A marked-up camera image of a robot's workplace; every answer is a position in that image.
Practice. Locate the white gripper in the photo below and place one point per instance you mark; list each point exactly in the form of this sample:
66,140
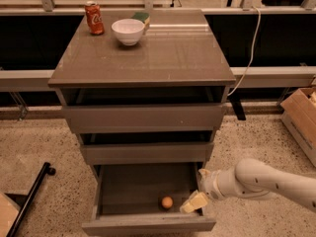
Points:
208,184

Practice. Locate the orange fruit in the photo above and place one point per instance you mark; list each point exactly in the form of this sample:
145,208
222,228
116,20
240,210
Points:
167,202

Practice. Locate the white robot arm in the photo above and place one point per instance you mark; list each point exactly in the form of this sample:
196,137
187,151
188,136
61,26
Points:
251,179

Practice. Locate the grey bottom drawer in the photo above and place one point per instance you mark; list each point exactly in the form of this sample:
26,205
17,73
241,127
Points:
128,200

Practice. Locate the grey drawer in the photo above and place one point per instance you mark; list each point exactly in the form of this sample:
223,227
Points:
146,147
145,109
128,200

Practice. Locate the grey top drawer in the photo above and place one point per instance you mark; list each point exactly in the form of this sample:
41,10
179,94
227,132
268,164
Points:
145,109

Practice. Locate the grey drawer cabinet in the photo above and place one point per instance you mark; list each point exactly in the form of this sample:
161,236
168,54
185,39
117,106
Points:
177,50

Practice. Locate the grey middle drawer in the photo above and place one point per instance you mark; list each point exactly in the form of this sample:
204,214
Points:
146,147

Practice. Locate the black table leg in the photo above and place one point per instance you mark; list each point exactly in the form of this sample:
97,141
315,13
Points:
237,106

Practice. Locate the cardboard box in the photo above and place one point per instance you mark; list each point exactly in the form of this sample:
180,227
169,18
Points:
299,117

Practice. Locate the black metal leg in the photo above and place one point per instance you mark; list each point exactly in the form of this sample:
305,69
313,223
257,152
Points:
46,169

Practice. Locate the white ceramic bowl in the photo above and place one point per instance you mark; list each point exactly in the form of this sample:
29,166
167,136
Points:
128,31

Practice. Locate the green yellow sponge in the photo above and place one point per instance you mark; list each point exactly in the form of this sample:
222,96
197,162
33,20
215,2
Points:
141,20

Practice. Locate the wooden board corner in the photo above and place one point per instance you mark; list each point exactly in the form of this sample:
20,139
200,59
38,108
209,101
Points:
8,212

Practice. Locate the red soda can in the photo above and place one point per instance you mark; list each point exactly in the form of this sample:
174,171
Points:
94,19

